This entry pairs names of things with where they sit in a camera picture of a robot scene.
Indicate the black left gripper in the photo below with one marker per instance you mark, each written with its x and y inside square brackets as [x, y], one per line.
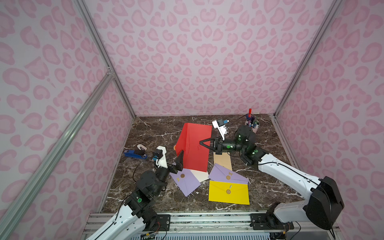
[173, 167]

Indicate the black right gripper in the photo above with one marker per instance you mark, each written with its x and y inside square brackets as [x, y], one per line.
[216, 144]

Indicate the red envelope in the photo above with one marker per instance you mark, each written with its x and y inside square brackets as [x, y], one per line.
[195, 156]

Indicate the lilac envelope with butterfly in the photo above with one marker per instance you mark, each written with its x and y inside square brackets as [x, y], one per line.
[186, 181]

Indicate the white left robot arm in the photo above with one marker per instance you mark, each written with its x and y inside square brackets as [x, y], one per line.
[136, 214]

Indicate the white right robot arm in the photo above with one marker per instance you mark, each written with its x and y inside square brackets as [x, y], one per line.
[321, 203]

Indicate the tan kraft envelope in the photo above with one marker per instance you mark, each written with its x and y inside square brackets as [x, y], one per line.
[223, 160]

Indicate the cream white envelope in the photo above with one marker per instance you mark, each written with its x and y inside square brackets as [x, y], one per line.
[200, 176]

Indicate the yellow envelope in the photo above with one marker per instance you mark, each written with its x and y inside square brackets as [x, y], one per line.
[229, 193]

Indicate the white tape dispenser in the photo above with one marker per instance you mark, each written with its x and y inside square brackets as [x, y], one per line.
[141, 147]

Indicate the pink pen cup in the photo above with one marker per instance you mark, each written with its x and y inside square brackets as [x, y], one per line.
[253, 124]

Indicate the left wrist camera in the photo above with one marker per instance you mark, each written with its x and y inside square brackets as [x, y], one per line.
[159, 157]

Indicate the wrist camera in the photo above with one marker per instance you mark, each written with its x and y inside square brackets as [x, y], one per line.
[159, 157]
[220, 125]

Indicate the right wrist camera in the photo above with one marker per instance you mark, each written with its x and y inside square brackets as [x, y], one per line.
[220, 125]

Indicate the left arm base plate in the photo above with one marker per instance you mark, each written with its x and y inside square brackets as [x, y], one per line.
[154, 222]

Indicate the aluminium mounting rail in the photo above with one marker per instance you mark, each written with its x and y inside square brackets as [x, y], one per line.
[236, 222]

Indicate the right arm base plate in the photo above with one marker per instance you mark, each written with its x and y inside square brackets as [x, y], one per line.
[268, 222]

